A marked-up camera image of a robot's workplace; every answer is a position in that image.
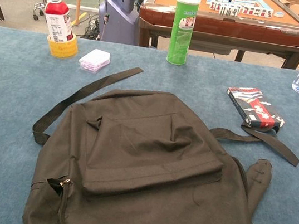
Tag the black fabric backpack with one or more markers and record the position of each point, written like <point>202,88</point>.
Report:
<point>143,173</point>

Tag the green chip can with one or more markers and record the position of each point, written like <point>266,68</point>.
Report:
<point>180,38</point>

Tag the blue robot stand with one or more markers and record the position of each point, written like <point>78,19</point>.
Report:
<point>118,20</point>

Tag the black red card box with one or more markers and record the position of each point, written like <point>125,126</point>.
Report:
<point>254,106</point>

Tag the yellow tape roll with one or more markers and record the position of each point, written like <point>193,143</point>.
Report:
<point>63,49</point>

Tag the brown mahjong table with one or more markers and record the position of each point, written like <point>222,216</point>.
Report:
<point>221,24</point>

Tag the upright bamboo mahjong tiles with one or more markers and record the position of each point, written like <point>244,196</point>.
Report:
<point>228,11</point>

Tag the red drink bottle white cap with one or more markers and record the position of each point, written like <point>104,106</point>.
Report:
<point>56,16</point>

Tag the blue felt tablecloth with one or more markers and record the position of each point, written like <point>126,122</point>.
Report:
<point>5,96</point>

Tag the white-faced mahjong tile row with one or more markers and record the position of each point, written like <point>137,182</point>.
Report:
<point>254,11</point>

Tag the single mahjong tile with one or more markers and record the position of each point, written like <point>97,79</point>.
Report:
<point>279,14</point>

